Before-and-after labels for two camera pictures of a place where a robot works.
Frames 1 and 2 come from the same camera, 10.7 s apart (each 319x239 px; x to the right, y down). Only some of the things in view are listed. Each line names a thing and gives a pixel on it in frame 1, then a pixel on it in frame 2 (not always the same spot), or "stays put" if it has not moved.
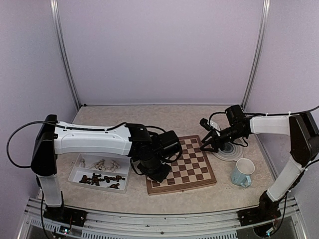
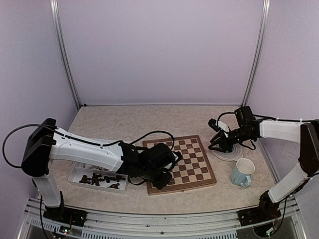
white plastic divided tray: x=103 y=171 stays put
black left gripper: x=159 y=177 -> x=161 y=184
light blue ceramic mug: x=244 y=168 stays put
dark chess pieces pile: x=96 y=179 stays put
